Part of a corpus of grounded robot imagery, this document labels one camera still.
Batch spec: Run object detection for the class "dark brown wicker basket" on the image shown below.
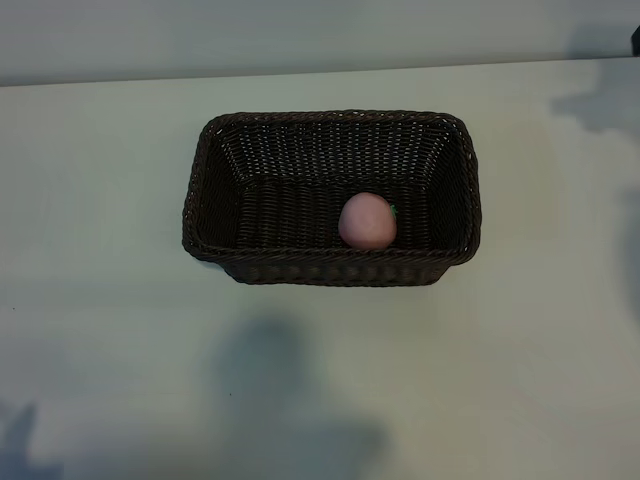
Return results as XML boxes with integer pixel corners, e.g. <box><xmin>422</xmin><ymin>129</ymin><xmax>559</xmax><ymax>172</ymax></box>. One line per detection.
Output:
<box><xmin>180</xmin><ymin>109</ymin><xmax>483</xmax><ymax>288</ymax></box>

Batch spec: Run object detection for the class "pink peach with green leaf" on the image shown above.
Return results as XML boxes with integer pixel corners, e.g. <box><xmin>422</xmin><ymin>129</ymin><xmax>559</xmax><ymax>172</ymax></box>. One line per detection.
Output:
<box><xmin>337</xmin><ymin>192</ymin><xmax>399</xmax><ymax>250</ymax></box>

